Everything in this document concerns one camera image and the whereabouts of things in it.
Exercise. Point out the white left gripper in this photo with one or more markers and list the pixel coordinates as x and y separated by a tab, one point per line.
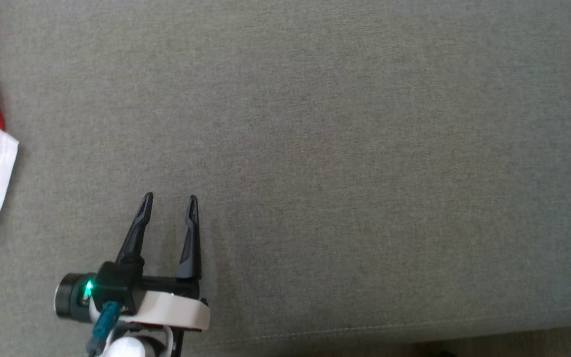
176	312

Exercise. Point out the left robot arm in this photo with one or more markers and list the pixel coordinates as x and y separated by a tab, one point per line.
132	348

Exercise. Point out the large grey sofa seat cushion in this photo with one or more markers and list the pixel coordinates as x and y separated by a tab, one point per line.
340	148

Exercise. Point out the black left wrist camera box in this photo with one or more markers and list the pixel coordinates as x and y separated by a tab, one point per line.
117	285

